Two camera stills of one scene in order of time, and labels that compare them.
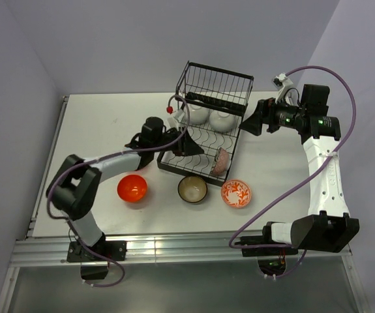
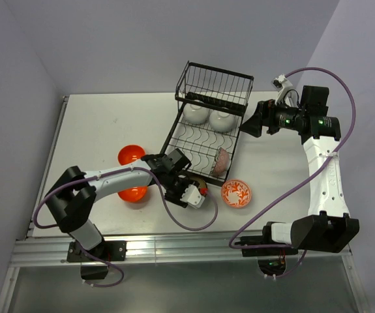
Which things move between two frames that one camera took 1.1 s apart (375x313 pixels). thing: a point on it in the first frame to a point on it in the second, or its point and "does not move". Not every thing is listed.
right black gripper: x=265 y=113 does not move
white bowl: x=221 y=122 does not move
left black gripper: x=185 y=145 to x=175 y=199
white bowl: x=199 y=115 does not move
